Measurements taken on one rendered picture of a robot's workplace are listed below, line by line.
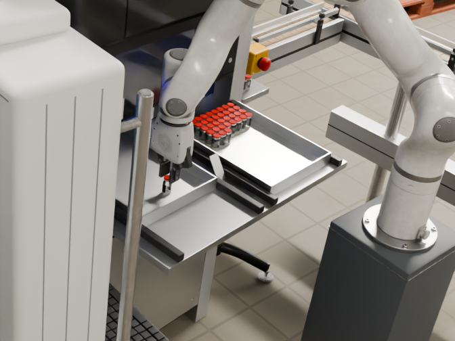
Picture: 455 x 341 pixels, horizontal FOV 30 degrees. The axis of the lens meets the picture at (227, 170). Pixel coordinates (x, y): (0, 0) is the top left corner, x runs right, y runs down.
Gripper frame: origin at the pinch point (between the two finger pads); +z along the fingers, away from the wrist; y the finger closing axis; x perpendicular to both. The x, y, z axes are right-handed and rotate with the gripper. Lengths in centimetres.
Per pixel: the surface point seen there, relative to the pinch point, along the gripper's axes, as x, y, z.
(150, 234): -16.6, 10.8, 4.4
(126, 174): -2.6, -12.0, 6.3
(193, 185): 7.5, 1.8, 6.3
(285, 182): 25.0, 17.5, 4.3
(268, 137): 41.6, -1.0, 6.4
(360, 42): 121, -22, 8
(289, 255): 102, -20, 95
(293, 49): 91, -30, 5
